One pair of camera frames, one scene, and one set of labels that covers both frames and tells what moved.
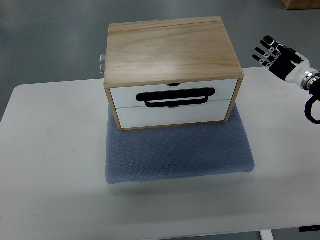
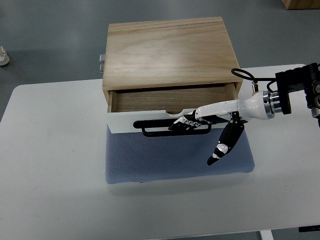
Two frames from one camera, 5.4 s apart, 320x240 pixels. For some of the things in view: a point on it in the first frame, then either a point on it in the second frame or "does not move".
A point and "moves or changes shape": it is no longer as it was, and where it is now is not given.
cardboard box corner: x=301 y=4 does not move
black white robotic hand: x=285 y=63 → x=259 y=105
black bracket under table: x=308 y=228 does not move
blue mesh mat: x=174 y=152 does not move
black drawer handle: x=178 y=94 → x=141 y=125
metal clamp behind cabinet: x=102 y=63 does not move
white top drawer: x=125 y=97 moves or changes shape
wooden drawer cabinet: x=170 y=73 does not move
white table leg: x=266 y=234 does not move
